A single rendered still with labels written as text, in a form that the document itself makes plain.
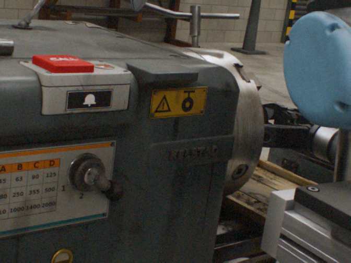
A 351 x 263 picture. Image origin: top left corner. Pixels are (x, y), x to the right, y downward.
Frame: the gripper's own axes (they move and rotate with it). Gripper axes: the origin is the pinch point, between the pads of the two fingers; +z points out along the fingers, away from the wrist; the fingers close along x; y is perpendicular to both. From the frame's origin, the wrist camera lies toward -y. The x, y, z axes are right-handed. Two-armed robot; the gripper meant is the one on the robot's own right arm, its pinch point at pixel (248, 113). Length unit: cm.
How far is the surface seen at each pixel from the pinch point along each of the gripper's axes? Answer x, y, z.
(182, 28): -87, 542, 690
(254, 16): -52, 610, 607
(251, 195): -19.7, 3.0, -2.5
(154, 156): 4, -48, -28
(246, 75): 12.1, -15.2, -12.1
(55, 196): -1, -64, -27
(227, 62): 14.1, -18.8, -10.1
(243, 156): -1.9, -19.6, -19.3
